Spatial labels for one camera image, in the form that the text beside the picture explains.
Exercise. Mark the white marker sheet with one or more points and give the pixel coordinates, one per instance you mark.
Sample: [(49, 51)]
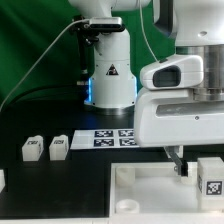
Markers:
[(103, 138)]

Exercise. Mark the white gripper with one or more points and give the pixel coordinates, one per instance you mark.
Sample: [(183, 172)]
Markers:
[(170, 118)]

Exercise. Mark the white square tabletop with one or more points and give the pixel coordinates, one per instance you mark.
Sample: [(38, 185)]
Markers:
[(153, 193)]

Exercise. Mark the grey camera on stand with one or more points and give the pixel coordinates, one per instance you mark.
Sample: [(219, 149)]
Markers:
[(106, 24)]

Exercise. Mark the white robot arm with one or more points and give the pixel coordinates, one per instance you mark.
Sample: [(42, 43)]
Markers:
[(197, 27)]

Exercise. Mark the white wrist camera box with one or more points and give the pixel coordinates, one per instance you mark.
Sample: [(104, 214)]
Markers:
[(174, 72)]

